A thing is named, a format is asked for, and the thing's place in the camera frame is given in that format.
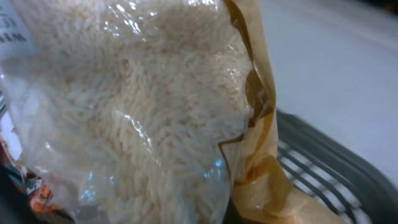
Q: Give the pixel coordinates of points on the grey plastic basket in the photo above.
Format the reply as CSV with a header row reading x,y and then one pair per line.
x,y
333,175

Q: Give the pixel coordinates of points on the rice bag beige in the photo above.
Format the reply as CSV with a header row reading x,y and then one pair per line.
x,y
150,111

